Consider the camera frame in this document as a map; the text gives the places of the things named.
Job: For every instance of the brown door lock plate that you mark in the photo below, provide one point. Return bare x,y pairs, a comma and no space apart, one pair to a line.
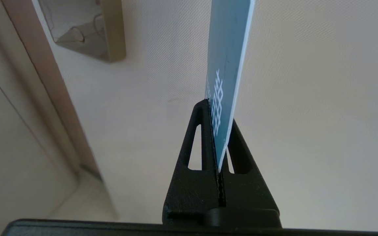
87,29

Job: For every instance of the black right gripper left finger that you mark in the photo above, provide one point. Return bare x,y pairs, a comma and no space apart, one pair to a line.
192,196

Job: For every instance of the white and blue door hanger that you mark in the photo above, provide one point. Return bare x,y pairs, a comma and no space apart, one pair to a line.
226,65

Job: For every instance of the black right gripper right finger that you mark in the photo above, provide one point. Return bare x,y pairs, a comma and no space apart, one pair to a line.
251,193

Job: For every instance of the white room door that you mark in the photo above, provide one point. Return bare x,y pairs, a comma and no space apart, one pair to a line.
307,114

